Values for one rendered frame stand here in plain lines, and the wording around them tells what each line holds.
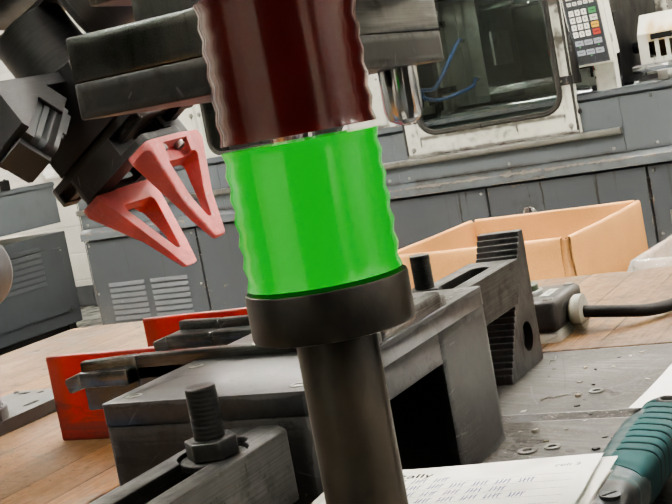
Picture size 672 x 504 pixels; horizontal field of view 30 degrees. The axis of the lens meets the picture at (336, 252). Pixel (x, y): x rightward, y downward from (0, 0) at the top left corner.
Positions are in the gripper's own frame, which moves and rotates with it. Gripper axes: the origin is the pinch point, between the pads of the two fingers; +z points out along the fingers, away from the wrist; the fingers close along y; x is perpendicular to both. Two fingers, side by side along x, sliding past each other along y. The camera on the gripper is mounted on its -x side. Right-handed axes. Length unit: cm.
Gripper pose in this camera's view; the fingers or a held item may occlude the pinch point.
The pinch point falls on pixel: (197, 240)
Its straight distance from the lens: 87.5
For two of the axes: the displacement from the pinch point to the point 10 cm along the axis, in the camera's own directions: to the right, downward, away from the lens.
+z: 6.3, 7.7, -1.1
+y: 6.5, -6.0, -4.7
